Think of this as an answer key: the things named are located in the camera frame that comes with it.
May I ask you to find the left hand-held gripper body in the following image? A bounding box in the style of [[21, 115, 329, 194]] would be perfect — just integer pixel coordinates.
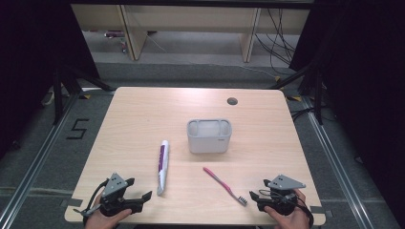
[[98, 172, 144, 218]]

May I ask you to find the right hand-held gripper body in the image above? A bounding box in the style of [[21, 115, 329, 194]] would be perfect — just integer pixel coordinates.
[[257, 174, 308, 217]]

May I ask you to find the pink toothbrush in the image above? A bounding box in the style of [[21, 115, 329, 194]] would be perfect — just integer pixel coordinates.
[[202, 166, 249, 207]]

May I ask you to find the white and purple toothpaste tube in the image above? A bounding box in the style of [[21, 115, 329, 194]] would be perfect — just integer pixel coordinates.
[[156, 139, 171, 198]]

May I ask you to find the grey toothbrush holder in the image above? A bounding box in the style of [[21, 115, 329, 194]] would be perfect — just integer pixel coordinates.
[[186, 118, 233, 155]]

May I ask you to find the person's left hand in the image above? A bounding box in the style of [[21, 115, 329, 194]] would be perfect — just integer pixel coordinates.
[[84, 194, 134, 229]]

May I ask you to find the person's right hand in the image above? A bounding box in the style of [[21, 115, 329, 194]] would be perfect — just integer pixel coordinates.
[[263, 188, 311, 229]]

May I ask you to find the grey tape piece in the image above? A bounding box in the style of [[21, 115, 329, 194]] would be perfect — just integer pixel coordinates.
[[64, 197, 84, 208], [309, 205, 334, 219]]

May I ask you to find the black metal stand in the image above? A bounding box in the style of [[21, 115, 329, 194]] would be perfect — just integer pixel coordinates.
[[52, 62, 117, 126], [267, 61, 325, 126]]

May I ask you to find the white bundle by stand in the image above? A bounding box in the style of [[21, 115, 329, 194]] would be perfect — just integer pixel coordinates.
[[40, 90, 65, 108]]

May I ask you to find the black curtain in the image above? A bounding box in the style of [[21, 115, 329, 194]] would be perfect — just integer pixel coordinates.
[[0, 0, 100, 160], [288, 0, 405, 228]]

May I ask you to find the pink item under desk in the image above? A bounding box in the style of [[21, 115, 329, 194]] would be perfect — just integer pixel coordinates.
[[103, 30, 129, 54]]

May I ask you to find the silver cable plug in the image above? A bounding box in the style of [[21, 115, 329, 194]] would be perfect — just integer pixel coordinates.
[[73, 204, 103, 219]]

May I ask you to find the aluminium floor rail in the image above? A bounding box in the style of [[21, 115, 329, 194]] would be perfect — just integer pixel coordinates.
[[0, 93, 81, 229], [301, 94, 378, 229]]

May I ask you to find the black floor cable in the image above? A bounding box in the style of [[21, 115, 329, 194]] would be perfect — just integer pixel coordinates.
[[289, 106, 317, 122]]

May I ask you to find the thin white floor cable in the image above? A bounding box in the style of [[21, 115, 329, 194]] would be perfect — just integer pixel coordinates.
[[145, 32, 279, 78]]

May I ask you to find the bundle of black hanging cables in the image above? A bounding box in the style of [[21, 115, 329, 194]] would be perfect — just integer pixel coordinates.
[[253, 8, 298, 76]]

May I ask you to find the light wooden desk frame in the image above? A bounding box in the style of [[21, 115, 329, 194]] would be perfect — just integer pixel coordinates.
[[70, 3, 311, 64]]

